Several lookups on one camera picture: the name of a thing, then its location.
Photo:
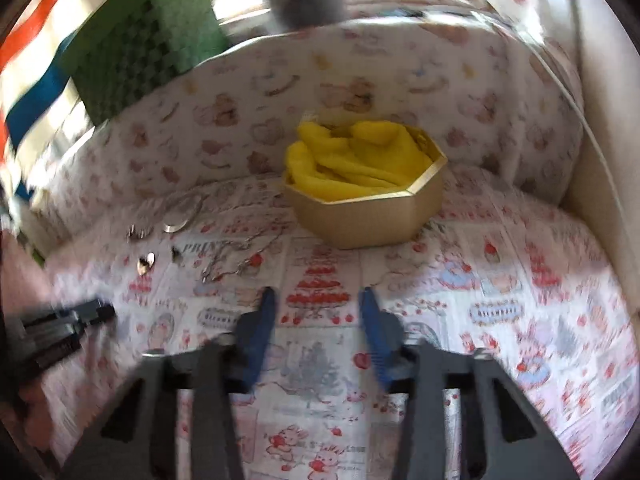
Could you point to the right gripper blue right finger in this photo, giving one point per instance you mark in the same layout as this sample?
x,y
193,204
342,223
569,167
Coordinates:
x,y
502,436

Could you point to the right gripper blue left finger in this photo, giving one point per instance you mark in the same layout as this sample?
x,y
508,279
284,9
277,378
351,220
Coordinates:
x,y
135,435

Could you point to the gold heart pendant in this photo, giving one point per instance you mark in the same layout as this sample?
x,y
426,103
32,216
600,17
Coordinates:
x,y
145,264

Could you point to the small dark earring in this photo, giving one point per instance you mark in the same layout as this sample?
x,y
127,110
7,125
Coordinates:
x,y
176,255

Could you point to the gold octagonal jewelry box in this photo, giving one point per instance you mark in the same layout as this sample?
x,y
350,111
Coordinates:
x,y
379,220

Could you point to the striped flag cloth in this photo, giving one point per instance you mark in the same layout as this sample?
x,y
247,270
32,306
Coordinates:
x,y
36,95

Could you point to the yellow cloth in box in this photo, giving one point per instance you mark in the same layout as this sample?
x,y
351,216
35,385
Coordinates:
x,y
365,159

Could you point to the baby bear print sheet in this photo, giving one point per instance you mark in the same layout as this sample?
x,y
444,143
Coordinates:
x,y
488,94

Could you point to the green checkered tissue box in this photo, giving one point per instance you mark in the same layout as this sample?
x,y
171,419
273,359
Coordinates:
x,y
128,48

